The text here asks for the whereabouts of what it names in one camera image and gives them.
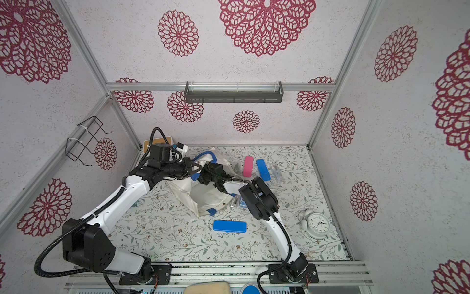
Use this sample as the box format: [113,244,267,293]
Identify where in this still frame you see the black wire wall rack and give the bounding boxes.
[64,116,112,167]

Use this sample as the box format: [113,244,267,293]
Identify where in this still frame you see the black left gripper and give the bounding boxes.
[162,157,204,181]

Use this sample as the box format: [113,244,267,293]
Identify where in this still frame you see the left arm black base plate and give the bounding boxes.
[119,263,173,286]

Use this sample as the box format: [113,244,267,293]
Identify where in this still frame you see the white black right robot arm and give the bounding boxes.
[197,163,308,280]

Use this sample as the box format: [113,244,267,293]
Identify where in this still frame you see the blue round object at base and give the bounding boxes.
[240,284,261,294]

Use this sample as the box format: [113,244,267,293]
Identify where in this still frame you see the white canvas bag blue handles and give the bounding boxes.
[168,148,246,217]

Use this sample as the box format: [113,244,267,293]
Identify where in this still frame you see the clear blue compass set case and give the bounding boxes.
[239,197,247,208]

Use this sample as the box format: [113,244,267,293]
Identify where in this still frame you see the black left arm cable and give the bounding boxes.
[34,187,126,278]

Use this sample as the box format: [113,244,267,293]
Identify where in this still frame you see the white alarm clock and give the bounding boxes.
[300,210,331,240]

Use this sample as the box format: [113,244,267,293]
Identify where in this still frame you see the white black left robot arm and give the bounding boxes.
[62,158,203,280]

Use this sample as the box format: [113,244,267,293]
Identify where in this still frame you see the clear lilac compass case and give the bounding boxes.
[272,164,284,182]

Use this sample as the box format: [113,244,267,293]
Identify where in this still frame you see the beige cushion at base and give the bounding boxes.
[183,281,231,294]

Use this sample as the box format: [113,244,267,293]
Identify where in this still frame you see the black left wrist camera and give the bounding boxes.
[148,144,172,162]

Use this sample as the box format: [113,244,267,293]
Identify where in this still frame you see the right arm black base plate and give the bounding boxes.
[269,263,319,284]

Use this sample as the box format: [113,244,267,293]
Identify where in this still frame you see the clear pink compass case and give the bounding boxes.
[230,196,240,209]

